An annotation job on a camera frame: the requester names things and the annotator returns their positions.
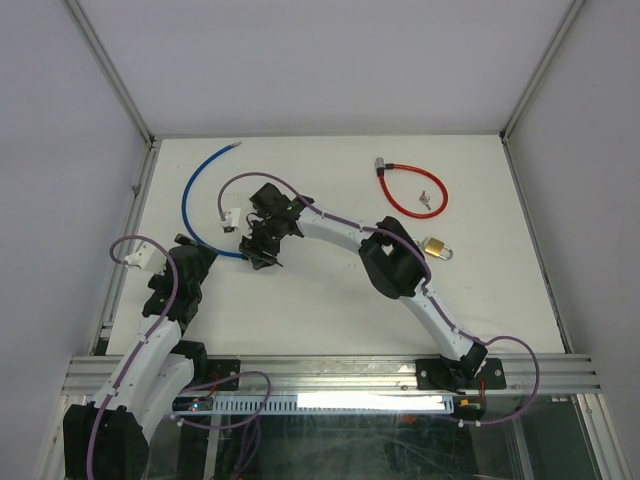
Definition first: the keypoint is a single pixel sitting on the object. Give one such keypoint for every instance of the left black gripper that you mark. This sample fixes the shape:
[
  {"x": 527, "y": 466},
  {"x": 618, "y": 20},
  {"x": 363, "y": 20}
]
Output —
[{"x": 205, "y": 260}]

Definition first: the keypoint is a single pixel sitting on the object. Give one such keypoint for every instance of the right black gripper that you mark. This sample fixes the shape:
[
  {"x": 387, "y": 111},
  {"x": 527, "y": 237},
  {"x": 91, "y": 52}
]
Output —
[{"x": 251, "y": 247}]

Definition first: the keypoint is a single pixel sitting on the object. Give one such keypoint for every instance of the blue cable lock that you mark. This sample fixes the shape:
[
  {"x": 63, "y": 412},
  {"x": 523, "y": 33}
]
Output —
[{"x": 210, "y": 165}]

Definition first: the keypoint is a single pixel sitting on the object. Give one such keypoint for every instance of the red cable lock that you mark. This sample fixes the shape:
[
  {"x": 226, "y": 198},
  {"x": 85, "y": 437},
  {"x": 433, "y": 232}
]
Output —
[{"x": 381, "y": 167}]

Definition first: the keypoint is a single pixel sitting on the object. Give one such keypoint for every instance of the red cable lock keys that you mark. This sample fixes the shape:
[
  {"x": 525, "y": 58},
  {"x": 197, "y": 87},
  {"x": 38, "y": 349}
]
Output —
[{"x": 425, "y": 199}]

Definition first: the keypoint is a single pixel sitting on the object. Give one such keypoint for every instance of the brass padlock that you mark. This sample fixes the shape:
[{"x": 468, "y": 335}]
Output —
[{"x": 436, "y": 248}]

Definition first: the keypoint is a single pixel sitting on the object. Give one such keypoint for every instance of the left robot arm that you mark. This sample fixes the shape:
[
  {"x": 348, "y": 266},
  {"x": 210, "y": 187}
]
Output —
[{"x": 109, "y": 436}]

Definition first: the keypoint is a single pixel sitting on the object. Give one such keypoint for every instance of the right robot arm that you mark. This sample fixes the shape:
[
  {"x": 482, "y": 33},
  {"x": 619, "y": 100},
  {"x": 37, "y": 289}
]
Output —
[{"x": 393, "y": 262}]

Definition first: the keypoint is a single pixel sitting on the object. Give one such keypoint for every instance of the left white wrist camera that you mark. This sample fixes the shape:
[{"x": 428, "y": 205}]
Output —
[{"x": 146, "y": 258}]

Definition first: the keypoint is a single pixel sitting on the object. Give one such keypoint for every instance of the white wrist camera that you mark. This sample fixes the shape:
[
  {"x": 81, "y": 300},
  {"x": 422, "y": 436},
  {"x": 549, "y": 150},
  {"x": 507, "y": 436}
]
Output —
[
  {"x": 230, "y": 220},
  {"x": 146, "y": 258}
]

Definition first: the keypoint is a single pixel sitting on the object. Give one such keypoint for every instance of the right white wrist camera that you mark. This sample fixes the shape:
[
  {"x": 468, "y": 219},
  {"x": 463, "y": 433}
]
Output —
[{"x": 230, "y": 220}]

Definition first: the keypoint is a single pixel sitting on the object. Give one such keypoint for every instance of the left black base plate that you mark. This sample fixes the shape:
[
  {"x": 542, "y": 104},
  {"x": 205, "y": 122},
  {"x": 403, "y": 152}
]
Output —
[{"x": 214, "y": 369}]

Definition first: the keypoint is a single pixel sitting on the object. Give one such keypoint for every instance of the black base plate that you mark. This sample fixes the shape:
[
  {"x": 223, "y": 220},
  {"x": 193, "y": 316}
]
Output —
[
  {"x": 214, "y": 369},
  {"x": 438, "y": 374}
]

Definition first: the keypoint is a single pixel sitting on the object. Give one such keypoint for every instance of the aluminium mounting rail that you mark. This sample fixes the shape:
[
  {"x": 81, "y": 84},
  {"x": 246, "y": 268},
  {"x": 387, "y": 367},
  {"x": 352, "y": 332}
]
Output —
[{"x": 548, "y": 374}]

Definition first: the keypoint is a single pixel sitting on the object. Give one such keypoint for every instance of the white slotted cable duct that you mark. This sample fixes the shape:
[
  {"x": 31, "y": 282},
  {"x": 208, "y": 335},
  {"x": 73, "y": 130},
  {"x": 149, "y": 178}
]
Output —
[{"x": 346, "y": 403}]

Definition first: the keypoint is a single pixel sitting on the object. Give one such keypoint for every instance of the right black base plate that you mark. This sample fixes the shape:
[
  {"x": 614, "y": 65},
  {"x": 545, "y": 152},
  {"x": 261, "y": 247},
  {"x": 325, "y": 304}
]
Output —
[{"x": 438, "y": 374}]

